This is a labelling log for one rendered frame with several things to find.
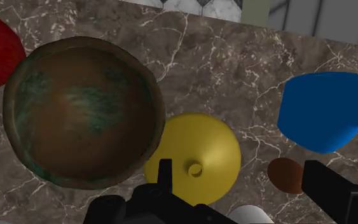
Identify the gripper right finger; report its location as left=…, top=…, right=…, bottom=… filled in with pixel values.
left=301, top=160, right=358, bottom=224

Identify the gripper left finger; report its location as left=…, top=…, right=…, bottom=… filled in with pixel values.
left=83, top=158, right=174, bottom=224

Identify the brown egg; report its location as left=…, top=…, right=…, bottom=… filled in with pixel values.
left=266, top=157, right=305, bottom=195

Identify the yellow funnel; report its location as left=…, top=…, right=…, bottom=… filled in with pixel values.
left=143, top=112, right=242, bottom=207

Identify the blue curved object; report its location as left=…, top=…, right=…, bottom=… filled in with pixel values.
left=277, top=71, right=358, bottom=155

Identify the white rounded object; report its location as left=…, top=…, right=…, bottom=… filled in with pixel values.
left=227, top=204, right=275, bottom=224

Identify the brown green patina bowl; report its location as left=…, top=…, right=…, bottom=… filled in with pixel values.
left=2, top=36, right=167, bottom=191

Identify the grey panelled cabinet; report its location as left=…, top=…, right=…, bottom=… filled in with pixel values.
left=267, top=0, right=358, bottom=48

